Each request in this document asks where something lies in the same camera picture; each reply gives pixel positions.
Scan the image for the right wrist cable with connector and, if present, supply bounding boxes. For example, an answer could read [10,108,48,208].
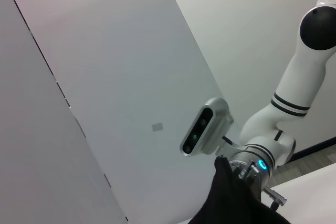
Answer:
[263,186,288,210]

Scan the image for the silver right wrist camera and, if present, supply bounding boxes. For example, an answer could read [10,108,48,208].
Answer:
[180,97,235,158]

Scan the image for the black food bag orange straps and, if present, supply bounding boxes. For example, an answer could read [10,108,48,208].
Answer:
[187,155,297,224]

